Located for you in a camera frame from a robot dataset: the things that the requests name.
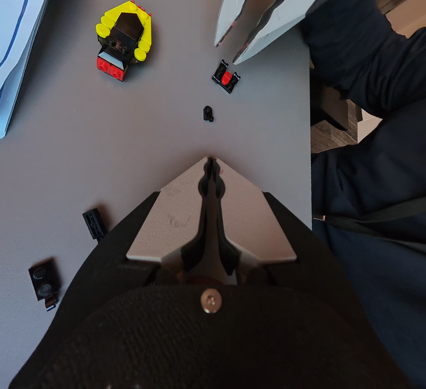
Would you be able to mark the black grooved lego piece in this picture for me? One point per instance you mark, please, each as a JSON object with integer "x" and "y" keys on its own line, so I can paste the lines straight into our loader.
{"x": 94, "y": 224}

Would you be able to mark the tiny black lego clip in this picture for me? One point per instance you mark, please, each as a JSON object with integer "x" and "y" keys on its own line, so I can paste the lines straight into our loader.
{"x": 208, "y": 114}

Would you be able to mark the yellow black lego model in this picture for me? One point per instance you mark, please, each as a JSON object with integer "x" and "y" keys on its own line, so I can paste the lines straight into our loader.
{"x": 113, "y": 16}

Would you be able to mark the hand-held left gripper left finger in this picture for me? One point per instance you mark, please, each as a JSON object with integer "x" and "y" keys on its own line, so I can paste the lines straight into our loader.
{"x": 166, "y": 219}

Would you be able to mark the open lego instruction booklet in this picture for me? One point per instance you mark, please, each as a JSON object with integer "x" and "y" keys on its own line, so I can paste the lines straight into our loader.
{"x": 20, "y": 46}

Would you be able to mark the person's right forearm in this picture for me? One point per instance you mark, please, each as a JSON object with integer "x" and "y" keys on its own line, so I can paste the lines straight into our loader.
{"x": 349, "y": 62}

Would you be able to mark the black two-stud lego plate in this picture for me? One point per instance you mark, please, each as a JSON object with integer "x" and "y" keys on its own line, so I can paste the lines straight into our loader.
{"x": 43, "y": 282}

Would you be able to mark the black red lego assembly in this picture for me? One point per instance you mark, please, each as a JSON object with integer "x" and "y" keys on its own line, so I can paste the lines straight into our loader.
{"x": 227, "y": 77}

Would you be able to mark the person's lap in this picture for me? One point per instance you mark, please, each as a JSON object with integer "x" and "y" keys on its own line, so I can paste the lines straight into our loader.
{"x": 382, "y": 295}

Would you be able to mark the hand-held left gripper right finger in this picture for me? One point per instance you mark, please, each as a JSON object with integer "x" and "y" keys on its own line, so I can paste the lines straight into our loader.
{"x": 256, "y": 222}

